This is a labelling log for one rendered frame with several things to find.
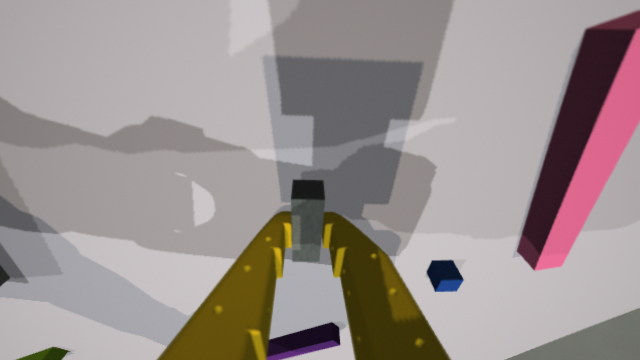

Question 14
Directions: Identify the grey rod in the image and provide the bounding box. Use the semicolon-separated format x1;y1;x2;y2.
291;180;325;262

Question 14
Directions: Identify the lime green rod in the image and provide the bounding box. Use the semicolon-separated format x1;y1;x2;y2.
17;347;68;360

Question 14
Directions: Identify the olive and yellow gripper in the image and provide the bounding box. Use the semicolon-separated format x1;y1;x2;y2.
157;211;451;360

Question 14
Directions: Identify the small blue cube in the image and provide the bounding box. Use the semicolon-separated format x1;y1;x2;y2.
427;260;464;292

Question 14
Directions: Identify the purple rod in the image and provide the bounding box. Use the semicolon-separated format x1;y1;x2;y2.
267;322;340;360

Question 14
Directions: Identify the pink rod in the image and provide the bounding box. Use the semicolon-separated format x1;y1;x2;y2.
517;10;640;271

